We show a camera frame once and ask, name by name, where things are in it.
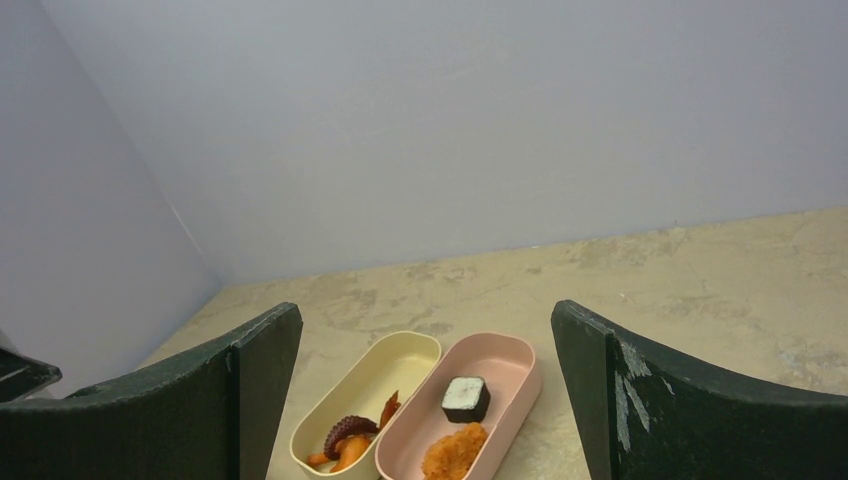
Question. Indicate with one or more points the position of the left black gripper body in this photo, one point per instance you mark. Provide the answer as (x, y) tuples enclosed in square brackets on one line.
[(22, 376)]

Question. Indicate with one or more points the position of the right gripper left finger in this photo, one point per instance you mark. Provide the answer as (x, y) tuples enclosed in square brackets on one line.
[(210, 412)]

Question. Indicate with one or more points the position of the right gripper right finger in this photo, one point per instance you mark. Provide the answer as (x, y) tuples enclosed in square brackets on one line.
[(647, 411)]

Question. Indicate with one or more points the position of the dark red octopus tentacle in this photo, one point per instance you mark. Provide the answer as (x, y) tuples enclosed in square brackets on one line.
[(348, 426)]

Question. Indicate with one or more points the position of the red brown sausage piece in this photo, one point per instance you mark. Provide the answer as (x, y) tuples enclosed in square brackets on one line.
[(390, 408)]

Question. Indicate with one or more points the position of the sushi roll with seaweed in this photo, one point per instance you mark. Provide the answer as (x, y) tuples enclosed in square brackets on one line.
[(466, 399)]

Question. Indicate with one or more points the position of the orange fried chicken piece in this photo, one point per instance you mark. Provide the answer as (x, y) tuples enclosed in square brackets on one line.
[(451, 457)]

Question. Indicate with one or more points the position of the pink lunch box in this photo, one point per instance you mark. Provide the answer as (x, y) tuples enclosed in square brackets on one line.
[(513, 377)]

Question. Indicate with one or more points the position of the cream lunch box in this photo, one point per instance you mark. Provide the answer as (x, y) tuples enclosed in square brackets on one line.
[(396, 363)]

